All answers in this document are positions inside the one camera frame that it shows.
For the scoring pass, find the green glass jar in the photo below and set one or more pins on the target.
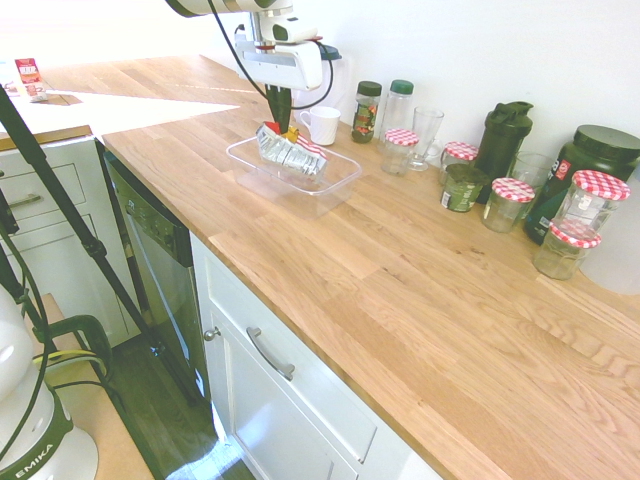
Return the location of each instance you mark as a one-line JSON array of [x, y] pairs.
[[462, 192]]

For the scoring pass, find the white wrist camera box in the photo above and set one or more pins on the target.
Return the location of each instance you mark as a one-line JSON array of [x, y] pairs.
[[295, 30]]

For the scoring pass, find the red and white carton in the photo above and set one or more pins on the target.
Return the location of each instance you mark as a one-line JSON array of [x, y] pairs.
[[29, 77]]

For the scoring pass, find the faceted jar red checkered lid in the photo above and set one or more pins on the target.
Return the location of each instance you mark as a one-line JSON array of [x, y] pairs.
[[562, 255]]

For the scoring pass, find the metal cabinet knob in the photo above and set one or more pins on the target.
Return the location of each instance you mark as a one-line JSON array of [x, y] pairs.
[[212, 333]]

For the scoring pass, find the small jar red checkered lid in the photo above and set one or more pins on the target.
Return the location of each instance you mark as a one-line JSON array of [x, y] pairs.
[[457, 152], [398, 150]]

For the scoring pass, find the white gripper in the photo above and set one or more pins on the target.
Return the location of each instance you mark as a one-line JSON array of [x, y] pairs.
[[285, 65]]

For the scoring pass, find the clear plastic container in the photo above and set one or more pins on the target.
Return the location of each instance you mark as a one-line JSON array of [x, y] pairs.
[[340, 185]]

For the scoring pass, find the stainless steel dishwasher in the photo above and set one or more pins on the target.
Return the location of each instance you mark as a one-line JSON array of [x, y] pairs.
[[160, 260]]

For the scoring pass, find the green clamp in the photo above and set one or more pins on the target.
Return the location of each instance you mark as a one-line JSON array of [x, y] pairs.
[[92, 332]]

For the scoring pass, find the wooden base board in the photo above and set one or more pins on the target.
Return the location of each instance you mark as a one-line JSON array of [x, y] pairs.
[[115, 440]]

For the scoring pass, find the clear glass tumbler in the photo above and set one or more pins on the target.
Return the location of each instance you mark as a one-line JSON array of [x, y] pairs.
[[532, 165]]

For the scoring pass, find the black camera stand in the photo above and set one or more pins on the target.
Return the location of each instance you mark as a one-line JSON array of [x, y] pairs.
[[12, 272]]

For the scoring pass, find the large black protein tub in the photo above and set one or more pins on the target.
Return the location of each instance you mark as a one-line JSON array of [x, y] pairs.
[[595, 150]]

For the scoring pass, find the white kitchen cabinet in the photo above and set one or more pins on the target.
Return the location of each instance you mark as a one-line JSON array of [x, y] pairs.
[[280, 410]]

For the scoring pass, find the tall glass mug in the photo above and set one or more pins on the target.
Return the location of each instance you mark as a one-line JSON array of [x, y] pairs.
[[426, 130]]

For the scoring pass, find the clear bottle with green lid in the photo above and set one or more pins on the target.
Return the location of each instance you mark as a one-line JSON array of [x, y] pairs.
[[397, 112]]

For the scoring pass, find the black tripod leg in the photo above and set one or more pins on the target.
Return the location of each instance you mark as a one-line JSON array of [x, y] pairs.
[[55, 185]]

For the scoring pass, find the glass jar red checkered lid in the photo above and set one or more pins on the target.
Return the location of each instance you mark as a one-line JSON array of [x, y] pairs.
[[505, 207]]

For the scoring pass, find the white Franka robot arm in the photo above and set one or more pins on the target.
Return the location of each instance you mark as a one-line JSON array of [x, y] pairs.
[[30, 440]]

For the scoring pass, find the white drawer unit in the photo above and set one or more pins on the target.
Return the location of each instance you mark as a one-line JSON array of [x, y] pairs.
[[65, 170]]

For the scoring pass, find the white ceramic mug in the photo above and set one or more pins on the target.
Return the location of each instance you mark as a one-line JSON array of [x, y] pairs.
[[322, 125]]

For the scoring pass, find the black shaker bottle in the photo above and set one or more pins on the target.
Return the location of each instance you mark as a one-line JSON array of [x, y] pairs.
[[502, 140]]

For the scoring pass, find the clear water pitcher blue lid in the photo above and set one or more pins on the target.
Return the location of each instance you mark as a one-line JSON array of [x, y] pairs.
[[337, 85]]

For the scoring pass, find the large jar red checkered lid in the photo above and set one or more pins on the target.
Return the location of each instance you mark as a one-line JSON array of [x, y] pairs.
[[592, 200]]

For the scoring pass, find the red BBQ chip bag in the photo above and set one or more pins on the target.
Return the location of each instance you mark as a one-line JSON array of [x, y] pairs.
[[290, 155]]

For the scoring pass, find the spice jar with dark lid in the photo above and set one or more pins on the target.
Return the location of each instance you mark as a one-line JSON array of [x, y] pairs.
[[366, 112]]

